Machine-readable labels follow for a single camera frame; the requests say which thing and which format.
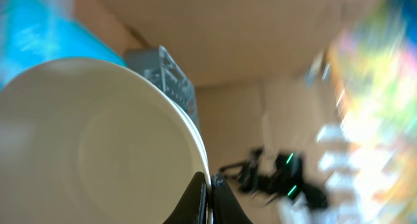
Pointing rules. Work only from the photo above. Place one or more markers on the white bowl with food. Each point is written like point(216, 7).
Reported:
point(88, 141)

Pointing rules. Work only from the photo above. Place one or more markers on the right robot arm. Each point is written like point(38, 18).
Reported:
point(287, 180)

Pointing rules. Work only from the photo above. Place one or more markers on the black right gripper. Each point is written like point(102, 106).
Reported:
point(245, 174)

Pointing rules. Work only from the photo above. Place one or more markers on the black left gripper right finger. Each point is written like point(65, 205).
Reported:
point(225, 206)

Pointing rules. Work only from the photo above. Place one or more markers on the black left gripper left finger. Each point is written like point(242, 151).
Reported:
point(192, 206)

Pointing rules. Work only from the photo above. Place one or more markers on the grey dishwasher rack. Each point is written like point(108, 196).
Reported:
point(157, 66)

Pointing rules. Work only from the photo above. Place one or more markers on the teal serving tray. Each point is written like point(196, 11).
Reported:
point(37, 31)

